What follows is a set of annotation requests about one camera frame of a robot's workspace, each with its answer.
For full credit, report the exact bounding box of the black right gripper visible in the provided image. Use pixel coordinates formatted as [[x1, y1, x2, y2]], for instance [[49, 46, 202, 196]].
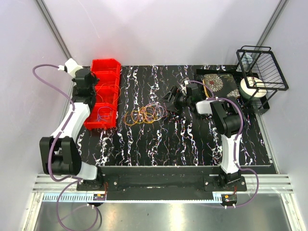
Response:
[[158, 87, 191, 114]]

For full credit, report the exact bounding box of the pink thin cable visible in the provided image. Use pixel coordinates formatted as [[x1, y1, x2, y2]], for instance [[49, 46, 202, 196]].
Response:
[[141, 102, 169, 121]]

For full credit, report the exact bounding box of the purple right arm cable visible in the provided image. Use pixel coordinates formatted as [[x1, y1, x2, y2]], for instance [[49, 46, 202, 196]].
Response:
[[185, 80, 259, 209]]

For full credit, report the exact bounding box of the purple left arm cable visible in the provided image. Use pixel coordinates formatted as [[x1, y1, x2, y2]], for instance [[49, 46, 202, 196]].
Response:
[[32, 64, 103, 229]]

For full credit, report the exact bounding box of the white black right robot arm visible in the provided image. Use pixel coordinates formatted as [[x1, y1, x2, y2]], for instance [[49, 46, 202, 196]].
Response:
[[160, 80, 246, 191]]

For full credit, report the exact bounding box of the red plastic compartment bin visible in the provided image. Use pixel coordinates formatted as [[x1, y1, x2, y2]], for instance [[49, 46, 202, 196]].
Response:
[[84, 59, 121, 130]]

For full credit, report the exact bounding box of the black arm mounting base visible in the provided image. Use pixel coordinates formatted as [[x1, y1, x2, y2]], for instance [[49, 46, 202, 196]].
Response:
[[47, 166, 247, 202]]

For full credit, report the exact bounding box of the yellow thin cable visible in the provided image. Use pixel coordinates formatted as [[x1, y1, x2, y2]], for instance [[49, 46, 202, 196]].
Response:
[[124, 104, 167, 126]]

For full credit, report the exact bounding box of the white green bowl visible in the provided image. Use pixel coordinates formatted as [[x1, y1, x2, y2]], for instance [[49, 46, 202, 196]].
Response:
[[240, 77, 267, 101]]

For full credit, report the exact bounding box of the floral patterned cushion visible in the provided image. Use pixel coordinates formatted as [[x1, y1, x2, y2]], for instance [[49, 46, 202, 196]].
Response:
[[202, 74, 240, 99]]

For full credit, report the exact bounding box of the black wire dish rack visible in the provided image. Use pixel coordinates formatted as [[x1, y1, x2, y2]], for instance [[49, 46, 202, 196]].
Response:
[[236, 45, 289, 99]]

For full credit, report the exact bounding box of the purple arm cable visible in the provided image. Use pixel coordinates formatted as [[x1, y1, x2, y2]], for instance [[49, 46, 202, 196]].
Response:
[[32, 64, 103, 229], [185, 80, 259, 209]]

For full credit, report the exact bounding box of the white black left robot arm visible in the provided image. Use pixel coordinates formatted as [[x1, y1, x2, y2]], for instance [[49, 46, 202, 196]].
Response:
[[32, 58, 104, 191]]

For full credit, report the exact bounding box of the black rack tray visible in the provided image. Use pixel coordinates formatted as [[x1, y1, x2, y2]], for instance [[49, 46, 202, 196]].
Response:
[[194, 69, 270, 114]]

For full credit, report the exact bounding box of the clear glass cup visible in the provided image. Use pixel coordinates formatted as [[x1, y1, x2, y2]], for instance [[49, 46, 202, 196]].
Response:
[[236, 54, 253, 72]]

